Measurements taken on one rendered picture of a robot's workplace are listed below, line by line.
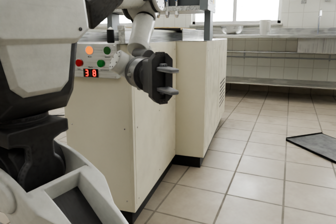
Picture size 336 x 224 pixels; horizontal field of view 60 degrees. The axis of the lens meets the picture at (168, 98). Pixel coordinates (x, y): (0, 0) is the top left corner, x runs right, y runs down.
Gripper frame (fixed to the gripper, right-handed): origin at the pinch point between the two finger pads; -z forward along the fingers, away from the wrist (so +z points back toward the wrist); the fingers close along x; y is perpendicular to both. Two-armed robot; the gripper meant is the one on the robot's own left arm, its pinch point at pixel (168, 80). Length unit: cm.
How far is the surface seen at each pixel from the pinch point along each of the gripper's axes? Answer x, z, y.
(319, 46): -4, 183, 311
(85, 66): -3, 64, -5
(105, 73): -5, 57, 1
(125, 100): -16, 55, 9
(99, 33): 11, 94, 9
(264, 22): 27, 239, 272
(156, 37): 9, 78, 34
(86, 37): 9, 85, 1
